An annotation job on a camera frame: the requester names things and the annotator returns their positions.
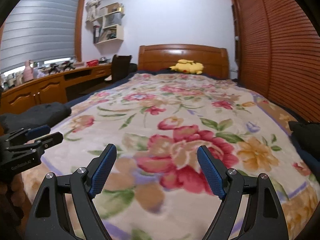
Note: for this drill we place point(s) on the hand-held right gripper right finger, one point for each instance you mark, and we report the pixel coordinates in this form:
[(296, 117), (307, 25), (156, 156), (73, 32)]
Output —
[(211, 172)]

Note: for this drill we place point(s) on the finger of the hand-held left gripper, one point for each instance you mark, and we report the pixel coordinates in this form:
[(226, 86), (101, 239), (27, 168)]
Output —
[(50, 140), (38, 130)]

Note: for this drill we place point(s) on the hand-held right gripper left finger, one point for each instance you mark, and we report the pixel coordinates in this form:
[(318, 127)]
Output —
[(102, 172)]

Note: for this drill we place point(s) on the black zip jacket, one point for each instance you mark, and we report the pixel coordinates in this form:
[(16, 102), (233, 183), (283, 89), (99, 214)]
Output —
[(45, 116)]

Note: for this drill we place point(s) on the wooden desk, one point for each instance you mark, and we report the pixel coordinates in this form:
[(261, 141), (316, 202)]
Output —
[(22, 97)]

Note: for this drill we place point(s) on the pink bottle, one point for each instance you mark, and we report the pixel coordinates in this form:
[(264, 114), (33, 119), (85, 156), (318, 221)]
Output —
[(28, 71)]

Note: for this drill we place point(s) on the spare black gripper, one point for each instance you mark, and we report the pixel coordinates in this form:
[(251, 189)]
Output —
[(53, 68), (67, 66)]

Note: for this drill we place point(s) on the floral blanket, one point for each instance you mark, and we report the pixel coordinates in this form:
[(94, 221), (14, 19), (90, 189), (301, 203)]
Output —
[(175, 100)]

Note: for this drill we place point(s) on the white seat cushion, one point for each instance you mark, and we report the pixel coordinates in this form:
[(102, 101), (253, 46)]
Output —
[(108, 78)]

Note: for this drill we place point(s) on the red basket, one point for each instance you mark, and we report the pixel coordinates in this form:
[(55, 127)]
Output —
[(92, 63)]

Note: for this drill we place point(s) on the small grey box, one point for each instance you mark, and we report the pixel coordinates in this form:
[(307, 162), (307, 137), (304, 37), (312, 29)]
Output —
[(103, 59)]

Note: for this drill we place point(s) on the grey window blind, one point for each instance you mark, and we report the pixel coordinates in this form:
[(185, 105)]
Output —
[(40, 30)]

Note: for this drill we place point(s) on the dark cloth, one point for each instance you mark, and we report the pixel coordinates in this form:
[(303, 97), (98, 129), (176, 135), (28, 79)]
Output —
[(305, 135)]

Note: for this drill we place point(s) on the dark wooden chair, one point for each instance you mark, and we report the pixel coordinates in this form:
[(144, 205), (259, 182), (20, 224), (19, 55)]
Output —
[(121, 67)]

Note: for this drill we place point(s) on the yellow plush toy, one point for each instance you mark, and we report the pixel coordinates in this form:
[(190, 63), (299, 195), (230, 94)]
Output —
[(187, 66)]

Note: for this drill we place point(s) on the black binder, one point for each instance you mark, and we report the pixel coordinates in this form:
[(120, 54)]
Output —
[(96, 34)]

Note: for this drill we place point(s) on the wooden bed headboard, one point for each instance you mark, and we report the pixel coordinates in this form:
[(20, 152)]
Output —
[(160, 60)]

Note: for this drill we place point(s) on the tied cream curtain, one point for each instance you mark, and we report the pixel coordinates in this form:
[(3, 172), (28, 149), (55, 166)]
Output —
[(93, 7)]

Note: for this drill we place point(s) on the wooden louvred wardrobe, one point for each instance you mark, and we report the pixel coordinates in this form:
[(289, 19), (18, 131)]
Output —
[(282, 55)]

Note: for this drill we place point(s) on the wooden window frame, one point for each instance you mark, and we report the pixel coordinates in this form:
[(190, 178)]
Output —
[(79, 30)]

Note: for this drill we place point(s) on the white wall shelf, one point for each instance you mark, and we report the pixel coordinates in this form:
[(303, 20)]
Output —
[(120, 33)]

